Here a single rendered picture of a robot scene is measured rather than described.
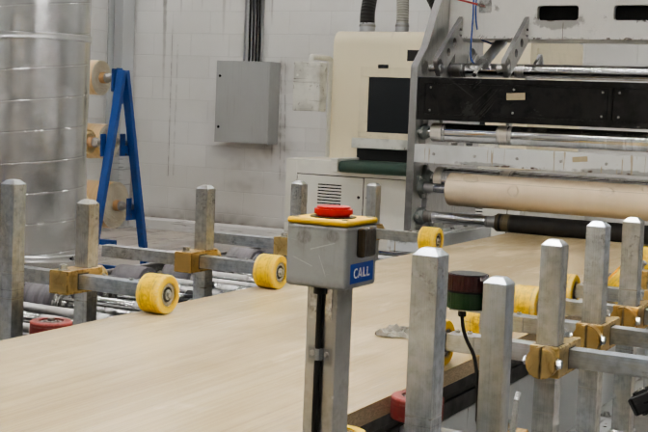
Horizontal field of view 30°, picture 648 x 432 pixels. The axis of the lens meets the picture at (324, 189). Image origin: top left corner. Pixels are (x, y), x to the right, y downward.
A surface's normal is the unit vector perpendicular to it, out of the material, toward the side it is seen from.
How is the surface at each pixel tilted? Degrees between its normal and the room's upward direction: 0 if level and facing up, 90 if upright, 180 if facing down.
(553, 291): 90
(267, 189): 90
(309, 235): 90
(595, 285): 90
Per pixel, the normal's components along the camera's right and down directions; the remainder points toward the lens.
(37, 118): 0.26, 0.07
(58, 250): 0.70, 0.07
